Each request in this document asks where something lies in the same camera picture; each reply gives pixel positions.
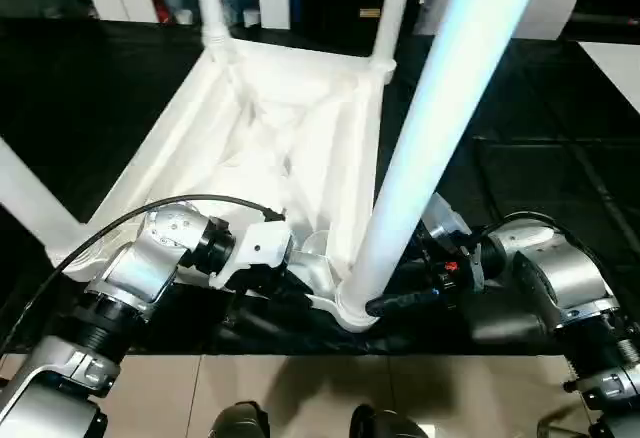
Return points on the red figurine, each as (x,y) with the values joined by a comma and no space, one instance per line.
(160,8)

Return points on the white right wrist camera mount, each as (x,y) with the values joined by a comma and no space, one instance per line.
(445,223)

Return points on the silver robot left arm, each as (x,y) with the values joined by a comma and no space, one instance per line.
(140,268)

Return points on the chrome tube frame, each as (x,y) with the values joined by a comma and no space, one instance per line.
(545,425)

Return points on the small white cup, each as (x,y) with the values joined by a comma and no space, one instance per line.
(184,16)
(252,18)

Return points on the dark robot right foot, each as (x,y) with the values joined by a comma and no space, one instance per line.
(387,423)

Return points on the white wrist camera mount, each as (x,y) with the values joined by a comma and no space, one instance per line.
(260,245)
(445,223)

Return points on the grey padded backrest cushion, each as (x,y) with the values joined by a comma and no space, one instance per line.
(550,3)

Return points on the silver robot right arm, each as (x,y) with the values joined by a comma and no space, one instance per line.
(575,268)

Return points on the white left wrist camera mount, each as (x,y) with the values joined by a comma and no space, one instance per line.
(260,245)

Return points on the dark robot foot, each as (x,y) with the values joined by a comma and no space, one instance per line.
(387,423)
(240,420)

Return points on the white plastic table leg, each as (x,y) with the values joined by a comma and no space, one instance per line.
(30,193)
(212,3)
(440,108)
(392,13)

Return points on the dark robot left foot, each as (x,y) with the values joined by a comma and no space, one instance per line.
(240,420)

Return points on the white flat board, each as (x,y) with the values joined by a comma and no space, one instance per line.
(615,65)

